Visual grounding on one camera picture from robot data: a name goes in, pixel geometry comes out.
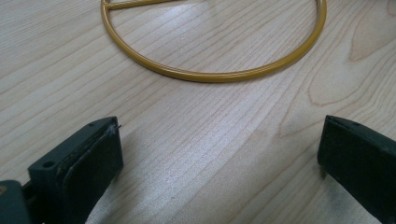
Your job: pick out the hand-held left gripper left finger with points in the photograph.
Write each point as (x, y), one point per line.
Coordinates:
(77, 174)

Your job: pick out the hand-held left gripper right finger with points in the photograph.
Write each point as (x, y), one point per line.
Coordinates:
(358, 158)

